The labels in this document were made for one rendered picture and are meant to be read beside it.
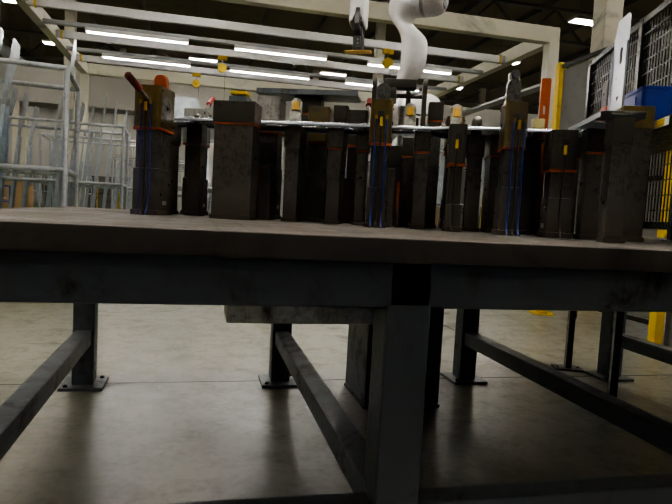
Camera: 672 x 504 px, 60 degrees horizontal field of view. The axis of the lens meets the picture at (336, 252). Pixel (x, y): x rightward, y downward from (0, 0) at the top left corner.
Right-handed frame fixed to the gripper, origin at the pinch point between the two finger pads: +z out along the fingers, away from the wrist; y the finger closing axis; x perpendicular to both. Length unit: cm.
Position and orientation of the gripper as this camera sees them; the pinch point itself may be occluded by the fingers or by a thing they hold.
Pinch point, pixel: (358, 44)
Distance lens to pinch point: 194.0
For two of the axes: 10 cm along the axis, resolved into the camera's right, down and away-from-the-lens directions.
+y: -1.7, 0.7, -9.8
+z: -0.4, 10.0, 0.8
